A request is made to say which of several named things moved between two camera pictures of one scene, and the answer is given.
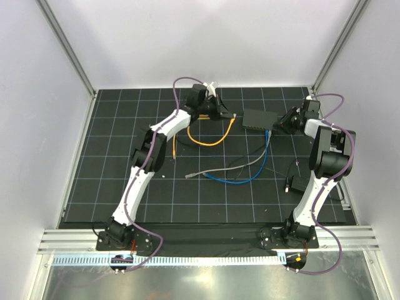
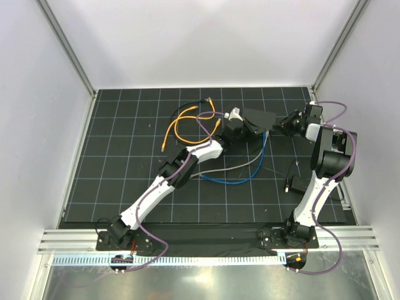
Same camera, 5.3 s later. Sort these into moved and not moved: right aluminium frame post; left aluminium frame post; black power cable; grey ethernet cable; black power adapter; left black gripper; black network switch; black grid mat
Moved: black power cable; left black gripper
Not moved: black network switch; black power adapter; grey ethernet cable; black grid mat; left aluminium frame post; right aluminium frame post
